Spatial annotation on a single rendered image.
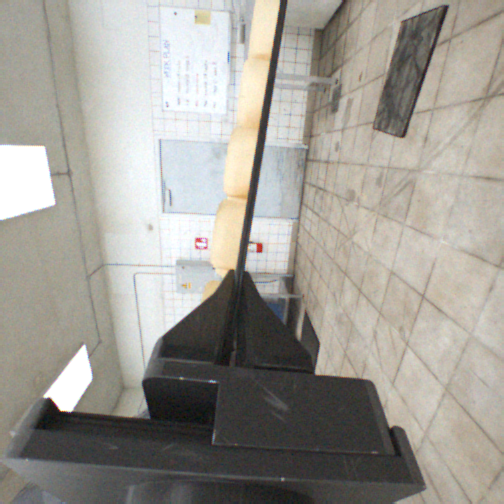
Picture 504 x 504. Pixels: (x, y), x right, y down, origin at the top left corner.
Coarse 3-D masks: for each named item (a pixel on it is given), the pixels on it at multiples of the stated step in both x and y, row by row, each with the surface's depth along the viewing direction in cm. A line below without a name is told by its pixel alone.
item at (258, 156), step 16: (272, 48) 16; (272, 64) 16; (272, 80) 16; (256, 144) 15; (256, 160) 15; (256, 176) 15; (256, 192) 15; (240, 240) 14; (240, 256) 14; (240, 272) 14; (240, 288) 14; (224, 352) 13
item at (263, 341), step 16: (256, 288) 13; (240, 304) 14; (256, 304) 11; (240, 320) 14; (256, 320) 10; (272, 320) 10; (240, 336) 13; (256, 336) 9; (272, 336) 9; (288, 336) 9; (240, 352) 13; (256, 352) 8; (272, 352) 8; (288, 352) 8; (304, 352) 8; (256, 368) 8; (272, 368) 8; (288, 368) 8; (304, 368) 8
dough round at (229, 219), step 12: (228, 204) 17; (240, 204) 17; (216, 216) 17; (228, 216) 16; (240, 216) 17; (216, 228) 16; (228, 228) 16; (240, 228) 16; (216, 240) 16; (228, 240) 16; (216, 252) 17; (228, 252) 17; (216, 264) 17; (228, 264) 17
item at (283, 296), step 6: (264, 276) 408; (270, 276) 409; (276, 276) 410; (282, 276) 410; (288, 276) 411; (294, 276) 411; (282, 282) 392; (282, 288) 387; (264, 294) 349; (270, 294) 350; (276, 294) 351; (282, 294) 352; (288, 294) 353; (294, 294) 354; (282, 300) 384; (282, 306) 382; (282, 312) 381; (282, 318) 379
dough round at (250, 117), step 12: (252, 60) 18; (264, 60) 19; (252, 72) 18; (264, 72) 18; (240, 84) 18; (252, 84) 18; (264, 84) 18; (240, 96) 19; (252, 96) 18; (240, 108) 19; (252, 108) 19; (240, 120) 20; (252, 120) 20
